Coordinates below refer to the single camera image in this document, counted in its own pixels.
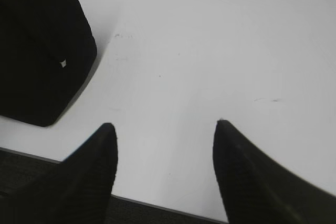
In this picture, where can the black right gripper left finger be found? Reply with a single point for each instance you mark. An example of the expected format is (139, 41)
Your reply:
(77, 190)

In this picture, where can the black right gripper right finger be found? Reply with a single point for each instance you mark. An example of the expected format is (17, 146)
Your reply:
(256, 189)

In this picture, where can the black canvas tote bag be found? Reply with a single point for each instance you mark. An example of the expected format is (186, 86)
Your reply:
(47, 52)

